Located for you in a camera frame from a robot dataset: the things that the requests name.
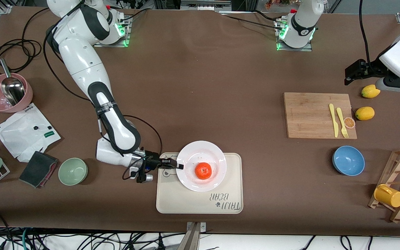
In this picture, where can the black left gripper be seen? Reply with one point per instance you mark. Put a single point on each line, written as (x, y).
(364, 67)

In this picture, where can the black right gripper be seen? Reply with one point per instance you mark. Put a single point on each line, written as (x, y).
(154, 161)

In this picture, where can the orange fruit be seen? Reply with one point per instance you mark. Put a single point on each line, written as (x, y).
(203, 171)

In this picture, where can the white round plate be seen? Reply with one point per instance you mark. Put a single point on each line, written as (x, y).
(217, 152)

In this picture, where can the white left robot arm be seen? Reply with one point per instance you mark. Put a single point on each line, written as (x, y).
(302, 21)

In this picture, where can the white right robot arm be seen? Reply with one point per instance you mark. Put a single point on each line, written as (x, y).
(82, 62)

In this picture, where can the yellow lemon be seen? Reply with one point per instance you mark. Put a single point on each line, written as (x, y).
(365, 113)
(370, 91)

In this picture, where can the cream bear print tray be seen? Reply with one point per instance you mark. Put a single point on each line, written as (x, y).
(186, 201)

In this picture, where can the yellow plastic fork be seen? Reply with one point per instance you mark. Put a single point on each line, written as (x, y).
(341, 119)

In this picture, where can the yellow plastic knife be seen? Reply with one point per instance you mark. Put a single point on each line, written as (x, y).
(333, 119)

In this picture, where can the toy orange slice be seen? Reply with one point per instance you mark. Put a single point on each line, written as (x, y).
(349, 123)

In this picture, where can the wooden cutting board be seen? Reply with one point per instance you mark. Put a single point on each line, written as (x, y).
(302, 114)

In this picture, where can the blue bowl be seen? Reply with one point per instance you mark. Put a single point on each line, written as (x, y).
(348, 160)

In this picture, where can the green bowl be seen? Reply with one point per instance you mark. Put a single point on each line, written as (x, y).
(73, 171)

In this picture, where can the wooden cup rack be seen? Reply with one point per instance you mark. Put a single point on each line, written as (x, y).
(392, 166)

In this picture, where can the yellow cup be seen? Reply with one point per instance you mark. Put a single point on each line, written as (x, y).
(389, 196)

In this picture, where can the dark grey cloth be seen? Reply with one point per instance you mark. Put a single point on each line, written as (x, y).
(37, 169)

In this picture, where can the white plastic bag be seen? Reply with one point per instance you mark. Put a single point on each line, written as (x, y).
(23, 135)

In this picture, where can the metal scoop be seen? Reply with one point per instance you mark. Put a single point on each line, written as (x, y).
(12, 88)

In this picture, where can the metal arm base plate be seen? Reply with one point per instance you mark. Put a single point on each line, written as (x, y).
(125, 40)
(294, 49)

